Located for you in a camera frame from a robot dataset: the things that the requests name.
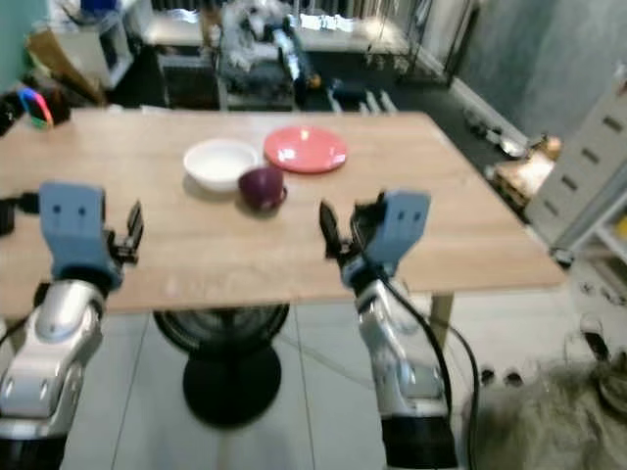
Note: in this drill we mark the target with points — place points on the purple bowl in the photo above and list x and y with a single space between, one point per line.
263 188

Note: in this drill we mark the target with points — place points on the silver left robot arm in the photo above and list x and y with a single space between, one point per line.
59 343

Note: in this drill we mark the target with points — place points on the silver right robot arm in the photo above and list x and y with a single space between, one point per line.
402 362

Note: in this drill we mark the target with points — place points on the pink plate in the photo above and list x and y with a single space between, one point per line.
306 149

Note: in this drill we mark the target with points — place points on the white bowl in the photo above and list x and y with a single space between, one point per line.
220 166

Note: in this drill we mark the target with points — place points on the light wooden table leg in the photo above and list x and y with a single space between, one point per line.
441 318

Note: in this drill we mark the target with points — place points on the black flat device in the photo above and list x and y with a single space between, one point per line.
6 217

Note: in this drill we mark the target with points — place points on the white slippers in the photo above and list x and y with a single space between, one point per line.
377 101

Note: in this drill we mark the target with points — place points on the black crate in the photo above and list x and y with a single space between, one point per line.
186 83

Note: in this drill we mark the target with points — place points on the black round headset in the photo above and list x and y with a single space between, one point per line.
8 113

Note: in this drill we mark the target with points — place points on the white cabinet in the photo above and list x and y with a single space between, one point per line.
103 54

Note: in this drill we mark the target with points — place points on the black floor fan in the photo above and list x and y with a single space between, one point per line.
225 387

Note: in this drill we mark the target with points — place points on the shiny metal floor item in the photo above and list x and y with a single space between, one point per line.
509 145

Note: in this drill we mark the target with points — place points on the tan basket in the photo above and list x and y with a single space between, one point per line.
524 176

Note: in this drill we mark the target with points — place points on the brown cardboard sheet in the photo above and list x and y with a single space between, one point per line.
64 59

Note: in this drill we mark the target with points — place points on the cluttered metal rack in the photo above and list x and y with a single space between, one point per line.
255 49

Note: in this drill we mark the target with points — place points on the blue container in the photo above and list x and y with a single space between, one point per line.
98 6

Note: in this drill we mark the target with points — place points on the grey drawer unit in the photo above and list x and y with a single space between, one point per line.
578 176

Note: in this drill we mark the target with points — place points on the grey shaggy rug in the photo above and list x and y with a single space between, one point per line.
549 421

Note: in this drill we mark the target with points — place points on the pale right wrist camera mount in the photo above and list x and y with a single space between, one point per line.
407 220

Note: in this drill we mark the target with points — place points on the pale wrist camera mount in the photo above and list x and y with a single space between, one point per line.
407 220
73 220

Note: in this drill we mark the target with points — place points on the pale left wrist camera mount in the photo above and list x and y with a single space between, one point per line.
73 220

